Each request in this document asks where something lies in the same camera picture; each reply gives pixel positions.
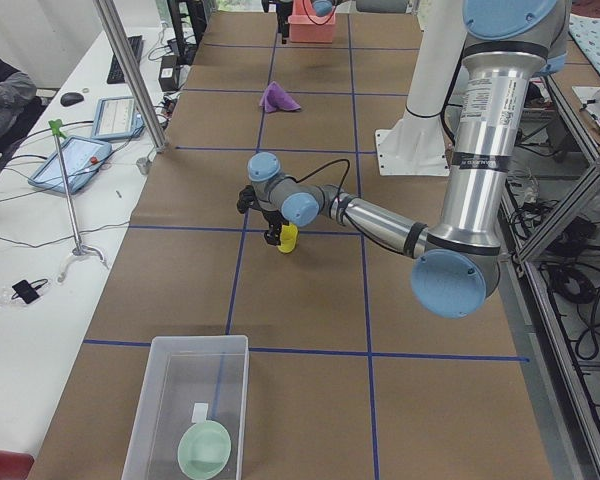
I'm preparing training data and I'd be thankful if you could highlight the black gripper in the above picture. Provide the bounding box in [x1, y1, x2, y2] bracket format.
[261, 207, 289, 246]

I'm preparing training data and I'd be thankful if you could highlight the yellow plastic cup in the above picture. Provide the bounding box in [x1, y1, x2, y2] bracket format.
[277, 223, 299, 254]

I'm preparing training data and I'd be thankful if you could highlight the purple cloth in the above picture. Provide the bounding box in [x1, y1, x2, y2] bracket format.
[259, 81, 302, 113]

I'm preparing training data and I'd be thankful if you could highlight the green plastic bowl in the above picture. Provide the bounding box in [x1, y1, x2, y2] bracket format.
[177, 420, 231, 480]

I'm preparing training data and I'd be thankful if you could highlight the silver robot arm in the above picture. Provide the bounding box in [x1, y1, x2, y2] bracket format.
[262, 1, 342, 45]
[238, 1, 571, 318]

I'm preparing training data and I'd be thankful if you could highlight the clear plastic storage box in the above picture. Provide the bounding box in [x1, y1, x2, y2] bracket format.
[122, 335, 249, 479]

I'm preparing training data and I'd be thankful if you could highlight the pink plastic tray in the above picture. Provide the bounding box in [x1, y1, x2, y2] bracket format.
[289, 0, 337, 44]

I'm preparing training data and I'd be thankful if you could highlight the black keyboard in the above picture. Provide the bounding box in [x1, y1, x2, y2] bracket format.
[106, 34, 145, 85]

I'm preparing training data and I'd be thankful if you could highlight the far blue teach pendant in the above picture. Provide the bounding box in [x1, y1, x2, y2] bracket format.
[91, 96, 144, 141]

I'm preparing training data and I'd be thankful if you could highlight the blue teach pendant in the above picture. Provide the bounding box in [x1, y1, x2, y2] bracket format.
[91, 96, 144, 141]
[28, 136, 113, 194]

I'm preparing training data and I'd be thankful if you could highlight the near blue teach pendant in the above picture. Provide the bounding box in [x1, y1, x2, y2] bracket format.
[28, 136, 113, 194]

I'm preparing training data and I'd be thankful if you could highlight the black computer mouse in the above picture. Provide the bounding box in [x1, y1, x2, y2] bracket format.
[60, 92, 84, 107]

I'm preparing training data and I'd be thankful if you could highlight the small black pouch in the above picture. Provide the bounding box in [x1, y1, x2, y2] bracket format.
[11, 278, 49, 304]

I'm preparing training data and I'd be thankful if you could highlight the seated person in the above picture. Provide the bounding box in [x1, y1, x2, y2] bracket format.
[0, 58, 46, 169]

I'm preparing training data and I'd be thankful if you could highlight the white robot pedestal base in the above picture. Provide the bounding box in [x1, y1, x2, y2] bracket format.
[375, 0, 466, 177]

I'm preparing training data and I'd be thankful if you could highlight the aluminium frame post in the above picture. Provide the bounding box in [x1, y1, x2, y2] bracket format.
[93, 0, 167, 153]

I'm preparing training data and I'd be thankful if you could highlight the green handled reacher grabber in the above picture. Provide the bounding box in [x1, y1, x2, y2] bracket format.
[49, 119, 109, 284]

